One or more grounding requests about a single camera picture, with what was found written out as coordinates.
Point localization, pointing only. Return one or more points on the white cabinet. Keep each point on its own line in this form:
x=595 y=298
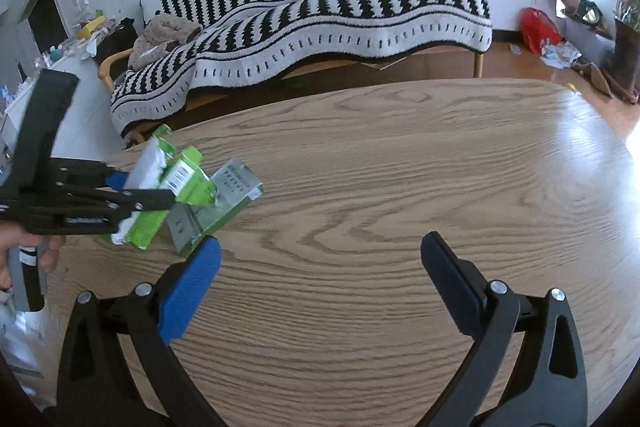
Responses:
x=27 y=150

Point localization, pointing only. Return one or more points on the potted green plant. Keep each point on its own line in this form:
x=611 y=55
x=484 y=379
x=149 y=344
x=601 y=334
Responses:
x=622 y=68

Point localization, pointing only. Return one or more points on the black white striped sofa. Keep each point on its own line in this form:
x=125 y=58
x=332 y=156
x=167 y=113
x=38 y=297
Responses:
x=245 y=42

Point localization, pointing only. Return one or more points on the red plastic bag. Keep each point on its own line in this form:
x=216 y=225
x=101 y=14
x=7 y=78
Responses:
x=538 y=30

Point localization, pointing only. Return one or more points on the green white torn carton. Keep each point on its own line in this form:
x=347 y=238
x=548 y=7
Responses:
x=204 y=202

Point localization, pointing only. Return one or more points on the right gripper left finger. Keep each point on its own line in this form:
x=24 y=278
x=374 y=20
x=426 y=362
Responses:
x=95 y=386

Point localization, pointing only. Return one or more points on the person left hand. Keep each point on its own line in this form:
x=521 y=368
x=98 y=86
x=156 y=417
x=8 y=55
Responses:
x=12 y=234

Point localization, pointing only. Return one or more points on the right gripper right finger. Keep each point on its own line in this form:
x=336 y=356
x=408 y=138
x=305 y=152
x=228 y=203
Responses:
x=525 y=366

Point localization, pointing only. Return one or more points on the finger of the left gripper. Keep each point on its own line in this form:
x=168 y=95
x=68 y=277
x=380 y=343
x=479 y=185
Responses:
x=87 y=173
x=120 y=201

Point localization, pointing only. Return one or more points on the brown clothing pile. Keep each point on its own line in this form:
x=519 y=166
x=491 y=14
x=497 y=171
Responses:
x=159 y=37

